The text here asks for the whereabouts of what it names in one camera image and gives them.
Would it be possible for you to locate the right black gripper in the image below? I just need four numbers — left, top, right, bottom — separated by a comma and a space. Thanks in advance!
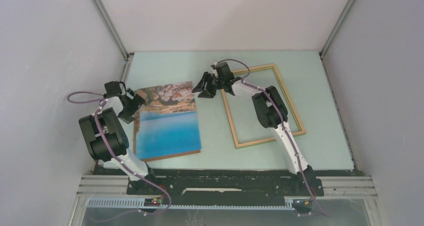
193, 71, 226, 99

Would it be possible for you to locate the landscape photo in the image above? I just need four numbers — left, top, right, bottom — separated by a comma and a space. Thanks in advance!
133, 81, 202, 162

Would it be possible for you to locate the wooden picture frame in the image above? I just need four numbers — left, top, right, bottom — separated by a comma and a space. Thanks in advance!
221, 63, 307, 149

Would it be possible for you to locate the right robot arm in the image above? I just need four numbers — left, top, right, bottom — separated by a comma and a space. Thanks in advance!
192, 59, 319, 201

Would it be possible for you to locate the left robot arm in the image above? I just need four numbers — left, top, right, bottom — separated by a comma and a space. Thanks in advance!
78, 81, 158, 194

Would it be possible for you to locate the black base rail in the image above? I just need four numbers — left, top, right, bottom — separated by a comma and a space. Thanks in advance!
126, 169, 324, 206

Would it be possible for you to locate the left aluminium corner post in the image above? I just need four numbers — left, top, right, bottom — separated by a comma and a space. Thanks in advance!
91, 0, 130, 61

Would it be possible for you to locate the aluminium corner post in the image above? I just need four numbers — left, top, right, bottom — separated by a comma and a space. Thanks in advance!
319, 0, 357, 60
91, 0, 130, 61

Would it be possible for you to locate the white cable duct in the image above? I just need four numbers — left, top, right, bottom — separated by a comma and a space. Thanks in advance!
86, 197, 301, 210

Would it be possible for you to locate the right aluminium corner post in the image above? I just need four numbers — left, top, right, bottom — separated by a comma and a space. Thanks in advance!
319, 0, 357, 60

